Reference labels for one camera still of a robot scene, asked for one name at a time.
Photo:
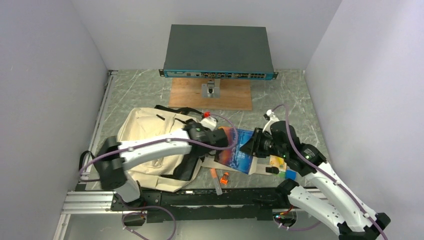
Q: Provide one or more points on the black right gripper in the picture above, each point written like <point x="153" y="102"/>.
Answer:
<point x="253" y="144"/>

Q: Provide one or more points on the orange blue paperback book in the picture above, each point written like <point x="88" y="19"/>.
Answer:
<point x="236" y="150"/>

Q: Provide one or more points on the beige canvas backpack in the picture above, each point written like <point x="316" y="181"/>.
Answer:
<point x="144" y="122"/>

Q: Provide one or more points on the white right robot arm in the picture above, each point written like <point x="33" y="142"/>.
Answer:
<point x="342" y="212"/>

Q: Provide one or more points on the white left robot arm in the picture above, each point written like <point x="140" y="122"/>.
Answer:
<point x="112" y="166"/>

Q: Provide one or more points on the yellow banana toy pack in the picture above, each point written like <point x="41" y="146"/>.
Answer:
<point x="278" y="162"/>

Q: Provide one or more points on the orange pen in pack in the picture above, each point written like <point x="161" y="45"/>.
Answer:
<point x="219" y="181"/>

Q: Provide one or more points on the wooden base board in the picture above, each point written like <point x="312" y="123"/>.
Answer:
<point x="228" y="94"/>

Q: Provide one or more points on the blue eraser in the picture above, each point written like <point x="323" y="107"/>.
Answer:
<point x="289" y="174"/>

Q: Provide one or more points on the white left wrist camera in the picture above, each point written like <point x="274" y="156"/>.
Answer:
<point x="208" y="121"/>

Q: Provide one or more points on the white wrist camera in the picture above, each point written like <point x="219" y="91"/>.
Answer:
<point x="208" y="121"/>
<point x="271" y="119"/>

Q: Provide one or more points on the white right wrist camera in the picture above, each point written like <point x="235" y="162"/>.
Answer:
<point x="271" y="119"/>

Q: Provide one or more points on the grey metal stand bracket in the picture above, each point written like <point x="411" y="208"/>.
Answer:
<point x="211" y="89"/>

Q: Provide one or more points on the grey network switch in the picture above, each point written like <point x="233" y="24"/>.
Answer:
<point x="218" y="52"/>

